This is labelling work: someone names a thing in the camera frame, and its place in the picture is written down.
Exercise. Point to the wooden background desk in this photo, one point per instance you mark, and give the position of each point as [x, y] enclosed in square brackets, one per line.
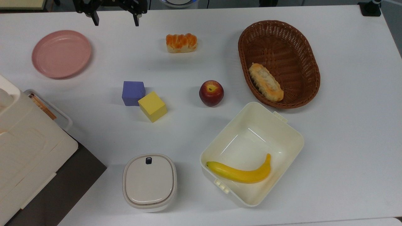
[22, 3]

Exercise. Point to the orange topped bread loaf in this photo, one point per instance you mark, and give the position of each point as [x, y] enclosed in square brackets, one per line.
[181, 43]

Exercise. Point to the brown wicker basket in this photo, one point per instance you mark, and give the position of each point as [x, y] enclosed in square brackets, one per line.
[282, 40]

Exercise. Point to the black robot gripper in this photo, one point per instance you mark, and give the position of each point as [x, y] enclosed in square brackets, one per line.
[110, 3]

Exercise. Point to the dark brown drawer box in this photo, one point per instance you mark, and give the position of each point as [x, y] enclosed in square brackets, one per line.
[78, 182]

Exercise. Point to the long baked bread roll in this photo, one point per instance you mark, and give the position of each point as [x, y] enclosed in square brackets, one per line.
[265, 82]

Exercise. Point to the white lidded bin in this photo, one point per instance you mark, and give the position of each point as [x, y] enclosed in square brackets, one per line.
[149, 182]

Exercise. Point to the cream toy cabinet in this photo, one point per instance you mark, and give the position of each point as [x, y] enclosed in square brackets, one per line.
[28, 147]

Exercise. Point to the purple cube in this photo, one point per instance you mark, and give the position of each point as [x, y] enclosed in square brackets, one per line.
[132, 91]

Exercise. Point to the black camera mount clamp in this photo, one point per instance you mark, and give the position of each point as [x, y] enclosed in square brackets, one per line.
[370, 8]

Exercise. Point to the yellow cube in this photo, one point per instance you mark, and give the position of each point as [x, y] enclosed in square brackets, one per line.
[152, 106]

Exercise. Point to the pink plate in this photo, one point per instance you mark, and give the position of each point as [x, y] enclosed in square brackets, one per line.
[61, 54]

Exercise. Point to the yellow banana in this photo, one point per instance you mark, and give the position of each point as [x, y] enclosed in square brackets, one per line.
[241, 174]

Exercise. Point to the red apple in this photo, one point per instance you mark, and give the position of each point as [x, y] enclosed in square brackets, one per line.
[211, 93]

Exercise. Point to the cream plastic box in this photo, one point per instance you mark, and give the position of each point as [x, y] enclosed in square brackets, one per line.
[251, 135]

